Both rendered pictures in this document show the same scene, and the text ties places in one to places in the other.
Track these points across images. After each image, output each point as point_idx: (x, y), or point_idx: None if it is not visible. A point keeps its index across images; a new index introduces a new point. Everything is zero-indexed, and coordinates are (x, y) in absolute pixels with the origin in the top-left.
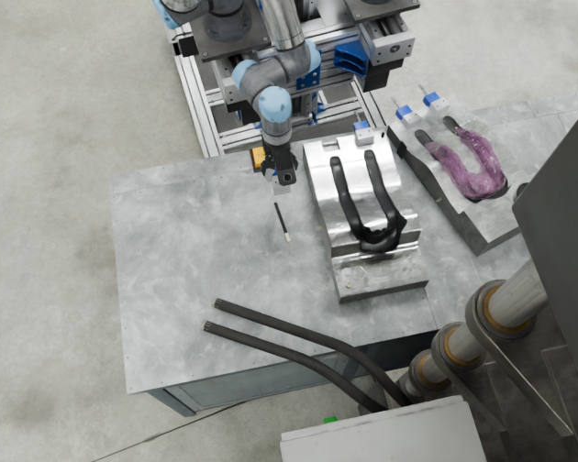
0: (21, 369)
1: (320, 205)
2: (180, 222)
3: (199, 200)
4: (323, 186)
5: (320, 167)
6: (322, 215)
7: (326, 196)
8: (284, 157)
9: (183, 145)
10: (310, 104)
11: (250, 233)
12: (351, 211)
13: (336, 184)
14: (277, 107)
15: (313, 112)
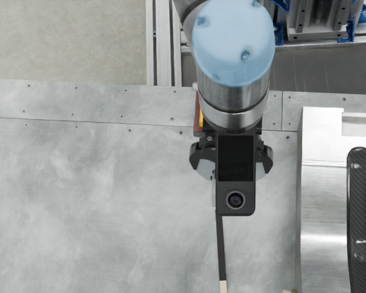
0: None
1: (304, 252)
2: (27, 202)
3: (75, 166)
4: (321, 209)
5: (326, 165)
6: (301, 279)
7: (321, 233)
8: (240, 153)
9: (127, 25)
10: (347, 10)
11: (153, 261)
12: None
13: (349, 212)
14: (232, 53)
15: (350, 21)
